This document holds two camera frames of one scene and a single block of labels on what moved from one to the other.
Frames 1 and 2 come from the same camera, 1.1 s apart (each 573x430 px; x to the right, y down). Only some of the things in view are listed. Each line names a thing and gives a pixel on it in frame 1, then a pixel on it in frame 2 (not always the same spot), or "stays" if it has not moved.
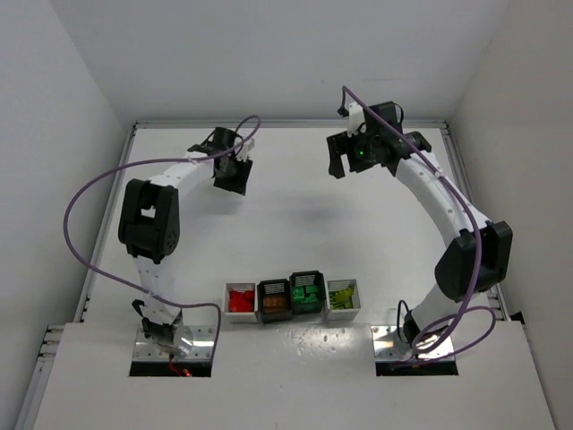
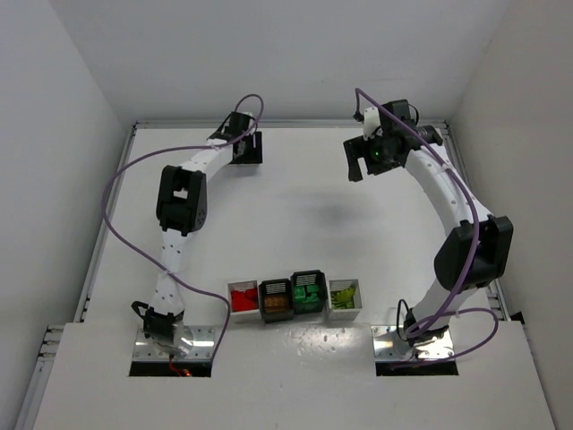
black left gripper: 233,176 -> 247,149
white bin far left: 240,302 stays
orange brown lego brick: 272,304 stays
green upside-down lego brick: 298,294 stays
